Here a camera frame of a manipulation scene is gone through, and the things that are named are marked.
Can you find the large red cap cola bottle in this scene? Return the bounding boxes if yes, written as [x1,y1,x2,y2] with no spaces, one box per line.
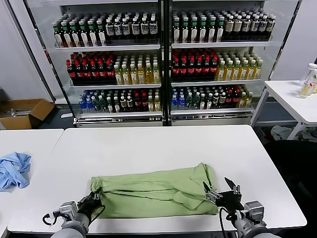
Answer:
[83,60,91,85]
[211,57,219,81]
[75,60,84,85]
[187,58,196,81]
[203,57,212,81]
[106,59,115,85]
[172,58,181,81]
[66,60,76,85]
[180,58,188,81]
[90,60,99,85]
[195,58,204,81]
[98,59,107,85]

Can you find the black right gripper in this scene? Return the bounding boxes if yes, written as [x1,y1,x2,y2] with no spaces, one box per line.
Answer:
[203,177,243,211]

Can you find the light green shirt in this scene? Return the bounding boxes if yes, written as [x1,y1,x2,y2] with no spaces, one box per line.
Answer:
[89,162,220,219]

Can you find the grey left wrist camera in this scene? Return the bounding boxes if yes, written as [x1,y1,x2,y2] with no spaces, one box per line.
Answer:
[58,201,79,216]

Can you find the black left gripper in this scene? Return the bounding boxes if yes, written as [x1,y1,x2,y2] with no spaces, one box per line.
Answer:
[79,188,103,216]

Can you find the dark bottle blue label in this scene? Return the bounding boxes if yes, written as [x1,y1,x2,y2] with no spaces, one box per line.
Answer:
[149,17,159,40]
[131,18,141,40]
[251,16,260,41]
[122,18,132,40]
[259,16,268,40]
[106,19,115,41]
[267,16,277,40]
[114,19,123,41]
[243,16,252,41]
[140,17,150,40]

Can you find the metal rods bundle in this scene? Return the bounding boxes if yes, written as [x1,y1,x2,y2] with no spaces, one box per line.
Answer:
[9,109,32,117]

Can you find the large yellow tea bottle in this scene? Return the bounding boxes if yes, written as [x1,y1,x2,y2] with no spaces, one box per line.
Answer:
[145,62,154,85]
[255,59,264,80]
[114,64,123,85]
[233,60,241,81]
[240,59,249,81]
[153,62,161,84]
[225,60,234,81]
[217,60,226,81]
[137,63,146,85]
[130,63,138,85]
[122,64,131,85]
[248,59,256,80]

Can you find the black left wrist cable loop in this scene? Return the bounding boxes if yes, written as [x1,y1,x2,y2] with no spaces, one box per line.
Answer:
[42,212,62,225]

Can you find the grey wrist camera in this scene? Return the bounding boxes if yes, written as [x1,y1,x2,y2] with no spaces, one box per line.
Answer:
[244,200,265,221]
[58,201,79,216]

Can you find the white side table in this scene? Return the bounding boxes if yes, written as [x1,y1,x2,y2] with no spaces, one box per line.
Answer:
[250,80,317,139]

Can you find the black wall trim strip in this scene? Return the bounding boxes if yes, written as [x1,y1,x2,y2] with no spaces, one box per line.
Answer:
[6,0,56,104]

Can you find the crumpled light blue cloth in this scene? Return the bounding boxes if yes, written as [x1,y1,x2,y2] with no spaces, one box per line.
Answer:
[0,151,32,191]

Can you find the glass beverage display cabinet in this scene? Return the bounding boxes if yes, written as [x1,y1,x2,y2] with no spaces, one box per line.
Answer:
[166,0,303,127]
[23,0,167,128]

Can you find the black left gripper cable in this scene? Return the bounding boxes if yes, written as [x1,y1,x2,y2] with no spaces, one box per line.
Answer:
[90,205,106,224]

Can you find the clear bottle yellow contents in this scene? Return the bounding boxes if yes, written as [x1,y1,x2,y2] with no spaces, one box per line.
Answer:
[298,75,313,99]

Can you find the pale green cloth pile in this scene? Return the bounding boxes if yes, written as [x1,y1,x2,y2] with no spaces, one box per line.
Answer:
[301,128,317,142]

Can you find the green cap white label bottle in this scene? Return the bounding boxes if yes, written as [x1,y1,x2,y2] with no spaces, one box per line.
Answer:
[88,22,98,47]
[208,17,217,43]
[80,22,89,48]
[216,17,225,43]
[97,21,107,47]
[71,23,81,48]
[181,17,190,43]
[173,17,182,43]
[62,23,72,48]
[53,24,63,48]
[199,17,208,43]
[190,17,199,43]

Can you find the clear bottle white cap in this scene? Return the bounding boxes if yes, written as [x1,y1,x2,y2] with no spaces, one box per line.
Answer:
[308,63,317,94]

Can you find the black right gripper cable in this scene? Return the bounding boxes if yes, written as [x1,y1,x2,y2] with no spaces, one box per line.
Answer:
[217,207,240,238]

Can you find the white grey cloth pile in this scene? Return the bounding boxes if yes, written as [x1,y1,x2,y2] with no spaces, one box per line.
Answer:
[270,125,295,140]

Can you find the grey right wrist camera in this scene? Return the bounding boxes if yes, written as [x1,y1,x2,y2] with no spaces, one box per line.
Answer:
[244,200,265,221]

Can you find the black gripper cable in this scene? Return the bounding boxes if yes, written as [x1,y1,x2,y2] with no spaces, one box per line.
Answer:
[90,205,106,224]
[217,207,240,238]

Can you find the dark bottle beige label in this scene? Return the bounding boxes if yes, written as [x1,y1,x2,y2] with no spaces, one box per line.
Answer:
[225,16,235,41]
[234,16,243,41]

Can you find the open cardboard box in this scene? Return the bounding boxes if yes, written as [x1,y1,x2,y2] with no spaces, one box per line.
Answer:
[0,98,55,130]

